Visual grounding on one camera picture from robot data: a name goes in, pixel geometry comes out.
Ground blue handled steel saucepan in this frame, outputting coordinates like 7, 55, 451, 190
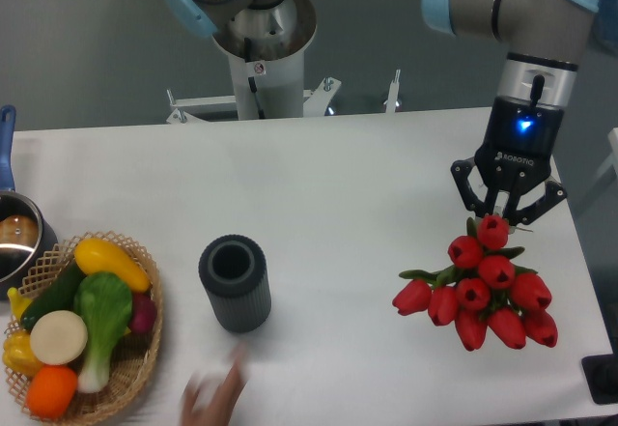
1, 104, 57, 301

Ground purple red radish toy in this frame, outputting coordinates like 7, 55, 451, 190
127, 294, 157, 334

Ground white frame at right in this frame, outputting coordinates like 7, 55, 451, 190
572, 127, 618, 214

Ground dark grey ribbed vase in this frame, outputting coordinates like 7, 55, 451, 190
198, 235, 271, 333

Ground yellow bell pepper toy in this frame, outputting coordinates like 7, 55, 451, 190
2, 329, 43, 378

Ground yellow banana toy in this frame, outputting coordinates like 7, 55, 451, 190
7, 287, 32, 321

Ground black device at edge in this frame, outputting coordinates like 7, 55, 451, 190
581, 355, 617, 405

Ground orange toy fruit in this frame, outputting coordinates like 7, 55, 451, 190
25, 365, 77, 420

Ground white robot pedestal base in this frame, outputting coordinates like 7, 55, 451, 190
165, 0, 342, 123

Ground woven wicker basket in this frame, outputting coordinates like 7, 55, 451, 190
1, 231, 163, 425

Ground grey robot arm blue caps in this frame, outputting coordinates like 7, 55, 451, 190
165, 0, 600, 226

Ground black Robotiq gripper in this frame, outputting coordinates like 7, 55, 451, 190
450, 98, 567, 227

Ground green bok choy toy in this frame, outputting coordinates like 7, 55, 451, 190
73, 271, 132, 394

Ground red tulip bouquet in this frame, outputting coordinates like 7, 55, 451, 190
392, 214, 559, 352

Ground dark green cucumber toy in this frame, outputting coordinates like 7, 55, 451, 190
20, 261, 86, 331

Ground blurred human hand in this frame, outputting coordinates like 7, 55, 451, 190
179, 344, 246, 426

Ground cream round radish slice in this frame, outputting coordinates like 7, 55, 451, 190
30, 310, 88, 365

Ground yellow squash toy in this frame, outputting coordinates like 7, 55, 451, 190
73, 238, 151, 293

